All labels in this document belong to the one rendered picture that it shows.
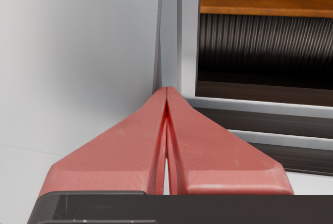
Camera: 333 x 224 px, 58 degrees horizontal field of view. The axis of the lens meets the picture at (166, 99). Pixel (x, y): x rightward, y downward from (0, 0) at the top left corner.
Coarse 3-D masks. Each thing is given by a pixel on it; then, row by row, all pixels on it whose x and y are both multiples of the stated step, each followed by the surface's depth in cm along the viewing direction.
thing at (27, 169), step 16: (0, 144) 15; (0, 160) 16; (16, 160) 16; (32, 160) 16; (48, 160) 16; (0, 176) 17; (16, 176) 17; (32, 176) 17; (0, 192) 18; (16, 192) 18; (32, 192) 18; (16, 208) 19; (32, 208) 19
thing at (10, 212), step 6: (0, 210) 19; (6, 210) 19; (12, 210) 19; (0, 216) 20; (6, 216) 20; (12, 216) 20; (18, 216) 19; (24, 216) 19; (0, 222) 20; (6, 222) 20; (12, 222) 20; (18, 222) 20; (24, 222) 20
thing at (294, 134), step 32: (192, 0) 13; (160, 32) 12; (192, 32) 14; (160, 64) 13; (192, 64) 15; (192, 96) 16; (224, 96) 16; (256, 96) 16; (288, 96) 15; (320, 96) 15; (256, 128) 15; (288, 128) 15; (320, 128) 14; (288, 160) 14; (320, 160) 14
